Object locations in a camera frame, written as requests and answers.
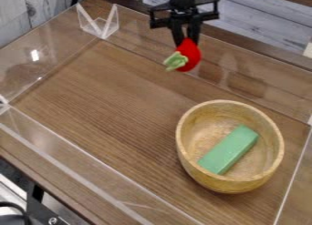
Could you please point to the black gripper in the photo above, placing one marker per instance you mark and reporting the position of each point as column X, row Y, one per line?
column 178, row 12

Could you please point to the red plush tomato toy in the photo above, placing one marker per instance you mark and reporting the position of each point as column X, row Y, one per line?
column 185, row 58

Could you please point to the wooden bowl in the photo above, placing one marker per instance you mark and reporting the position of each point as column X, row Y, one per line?
column 204, row 125

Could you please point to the green rectangular block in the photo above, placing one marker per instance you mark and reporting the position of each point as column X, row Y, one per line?
column 229, row 150

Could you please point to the clear acrylic corner bracket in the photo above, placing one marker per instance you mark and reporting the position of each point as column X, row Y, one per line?
column 98, row 27

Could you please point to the clear acrylic tray wall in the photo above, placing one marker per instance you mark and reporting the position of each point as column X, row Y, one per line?
column 89, row 112

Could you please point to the black metal table bracket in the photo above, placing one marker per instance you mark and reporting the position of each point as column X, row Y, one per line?
column 38, row 210

